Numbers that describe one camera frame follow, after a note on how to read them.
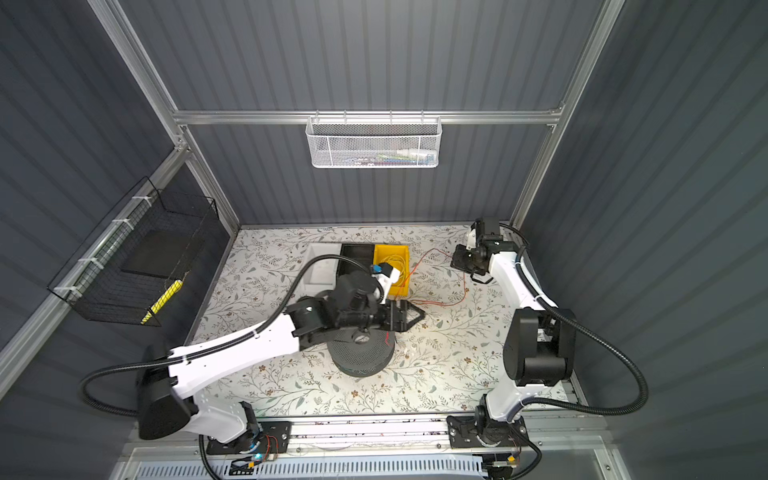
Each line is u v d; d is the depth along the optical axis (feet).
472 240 2.68
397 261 3.45
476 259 2.18
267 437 2.37
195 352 1.40
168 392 1.30
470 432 2.42
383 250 3.55
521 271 1.81
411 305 2.04
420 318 2.13
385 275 2.08
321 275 3.57
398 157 3.04
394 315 1.96
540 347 1.54
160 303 2.23
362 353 2.91
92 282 2.06
